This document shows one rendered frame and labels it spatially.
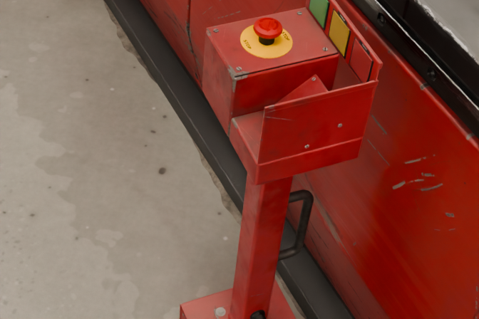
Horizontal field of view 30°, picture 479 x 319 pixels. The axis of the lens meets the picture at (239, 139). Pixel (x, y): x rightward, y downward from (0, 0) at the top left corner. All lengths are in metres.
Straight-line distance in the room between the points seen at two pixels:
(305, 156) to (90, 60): 1.25
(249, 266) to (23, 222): 0.67
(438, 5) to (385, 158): 0.28
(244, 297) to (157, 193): 0.54
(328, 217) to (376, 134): 0.29
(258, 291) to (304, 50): 0.51
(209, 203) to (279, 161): 0.86
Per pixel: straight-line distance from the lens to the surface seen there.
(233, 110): 1.22
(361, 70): 1.18
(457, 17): 1.18
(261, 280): 1.55
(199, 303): 1.73
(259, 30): 1.21
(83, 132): 2.18
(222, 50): 1.21
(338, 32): 1.21
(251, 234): 1.44
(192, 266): 1.92
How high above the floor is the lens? 1.57
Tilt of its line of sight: 46 degrees down
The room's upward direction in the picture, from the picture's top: 6 degrees clockwise
